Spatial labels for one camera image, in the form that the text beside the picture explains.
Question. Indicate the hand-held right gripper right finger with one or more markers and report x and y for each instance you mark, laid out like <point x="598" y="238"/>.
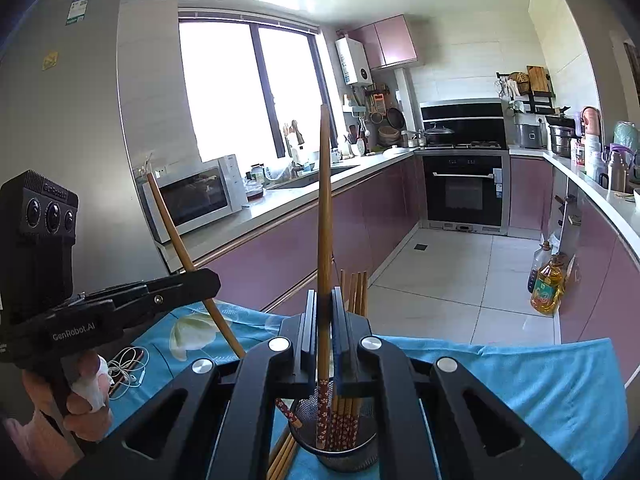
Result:
<point x="340" y="325"/>

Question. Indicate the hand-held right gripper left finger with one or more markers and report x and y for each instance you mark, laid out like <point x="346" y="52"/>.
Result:
<point x="313" y="325"/>

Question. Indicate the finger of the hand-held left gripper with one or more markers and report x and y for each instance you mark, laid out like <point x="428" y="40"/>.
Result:
<point x="185" y="287"/>
<point x="117" y="290"/>

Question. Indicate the bundle of wooden chopsticks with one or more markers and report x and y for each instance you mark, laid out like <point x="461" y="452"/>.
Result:
<point x="354" y="291"/>

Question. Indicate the black mesh utensil holder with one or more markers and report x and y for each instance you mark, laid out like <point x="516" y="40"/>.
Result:
<point x="345" y="457"/>

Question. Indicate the person's left forearm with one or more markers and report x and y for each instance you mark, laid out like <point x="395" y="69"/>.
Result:
<point x="25" y="445"/>

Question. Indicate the person's left hand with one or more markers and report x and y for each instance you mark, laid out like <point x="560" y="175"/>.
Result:
<point x="87" y="407"/>

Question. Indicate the white microwave oven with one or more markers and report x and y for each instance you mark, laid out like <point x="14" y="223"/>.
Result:
<point x="195" y="200"/>

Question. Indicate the pink kitchen base cabinet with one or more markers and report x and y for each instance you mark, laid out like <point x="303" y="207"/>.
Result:
<point x="300" y="230"/>
<point x="595" y="270"/>

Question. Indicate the grey refrigerator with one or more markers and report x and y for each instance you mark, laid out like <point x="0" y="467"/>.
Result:
<point x="75" y="125"/>

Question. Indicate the blue floral tablecloth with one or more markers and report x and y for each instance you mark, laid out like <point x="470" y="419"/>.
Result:
<point x="500" y="395"/>

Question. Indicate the black built-in oven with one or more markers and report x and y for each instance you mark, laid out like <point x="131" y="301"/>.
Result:
<point x="462" y="192"/>

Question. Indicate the kitchen window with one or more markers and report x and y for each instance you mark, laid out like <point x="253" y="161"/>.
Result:
<point x="225" y="90"/>

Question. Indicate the dark sauce bottle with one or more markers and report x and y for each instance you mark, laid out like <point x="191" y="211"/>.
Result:
<point x="536" y="272"/>

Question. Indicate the yellow cooking oil bottle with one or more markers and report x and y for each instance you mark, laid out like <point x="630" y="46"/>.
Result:
<point x="550" y="287"/>

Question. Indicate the hanging black frying pan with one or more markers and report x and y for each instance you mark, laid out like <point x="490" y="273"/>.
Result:
<point x="395" y="118"/>

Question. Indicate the black wok with lid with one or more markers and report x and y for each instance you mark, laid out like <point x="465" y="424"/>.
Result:
<point x="440" y="133"/>

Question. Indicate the black range hood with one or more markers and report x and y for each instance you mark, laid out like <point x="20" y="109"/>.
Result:
<point x="460" y="117"/>

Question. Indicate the white water heater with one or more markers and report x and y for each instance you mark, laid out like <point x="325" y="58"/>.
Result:
<point x="354" y="62"/>

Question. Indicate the silver rice cooker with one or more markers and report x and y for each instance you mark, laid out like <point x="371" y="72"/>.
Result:
<point x="529" y="134"/>

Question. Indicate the steel stock pot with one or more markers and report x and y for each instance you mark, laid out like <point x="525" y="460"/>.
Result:
<point x="560" y="137"/>

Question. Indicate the white plastic bottle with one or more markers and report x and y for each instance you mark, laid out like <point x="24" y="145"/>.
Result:
<point x="592" y="157"/>

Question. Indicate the wooden cutting board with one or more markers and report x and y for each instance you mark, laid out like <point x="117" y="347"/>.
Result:
<point x="537" y="79"/>

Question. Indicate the steel vacuum flask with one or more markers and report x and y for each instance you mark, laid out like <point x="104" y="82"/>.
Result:
<point x="616" y="171"/>

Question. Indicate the pink thermos jug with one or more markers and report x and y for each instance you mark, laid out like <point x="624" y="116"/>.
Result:
<point x="591" y="120"/>

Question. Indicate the mint green covered appliance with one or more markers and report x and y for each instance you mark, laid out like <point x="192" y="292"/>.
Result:
<point x="627" y="145"/>

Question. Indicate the pink wall cabinet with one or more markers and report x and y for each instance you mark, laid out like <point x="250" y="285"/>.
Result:
<point x="392" y="42"/>

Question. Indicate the black wall rack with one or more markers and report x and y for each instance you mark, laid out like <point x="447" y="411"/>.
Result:
<point x="525" y="97"/>

